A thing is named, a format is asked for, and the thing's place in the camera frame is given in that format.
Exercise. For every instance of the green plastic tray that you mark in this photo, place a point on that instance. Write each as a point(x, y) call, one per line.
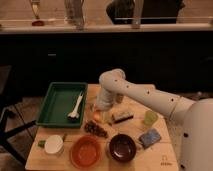
point(60, 100)

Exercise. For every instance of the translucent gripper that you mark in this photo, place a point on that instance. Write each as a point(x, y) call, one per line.
point(105, 117)

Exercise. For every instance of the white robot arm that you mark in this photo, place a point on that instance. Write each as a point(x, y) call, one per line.
point(196, 117)

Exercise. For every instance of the orange apple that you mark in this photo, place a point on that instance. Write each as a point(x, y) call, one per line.
point(97, 116)

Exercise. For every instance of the dark purple bowl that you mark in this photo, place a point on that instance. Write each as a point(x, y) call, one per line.
point(122, 148)

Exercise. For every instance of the light green plastic cup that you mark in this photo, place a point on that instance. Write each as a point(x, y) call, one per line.
point(150, 118)

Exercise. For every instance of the white lidded cup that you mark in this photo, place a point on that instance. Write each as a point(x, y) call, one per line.
point(54, 145)

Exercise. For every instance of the black and tan brush block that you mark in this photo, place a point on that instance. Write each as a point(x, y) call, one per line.
point(122, 116)

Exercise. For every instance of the bunch of dark grapes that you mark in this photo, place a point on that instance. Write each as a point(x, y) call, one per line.
point(95, 129)

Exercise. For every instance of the blue sponge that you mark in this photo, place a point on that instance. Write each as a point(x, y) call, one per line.
point(149, 138)

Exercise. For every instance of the orange-red bowl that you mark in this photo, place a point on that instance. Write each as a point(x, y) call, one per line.
point(85, 152)

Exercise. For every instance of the dark metal cup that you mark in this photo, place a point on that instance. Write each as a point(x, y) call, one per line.
point(119, 98)

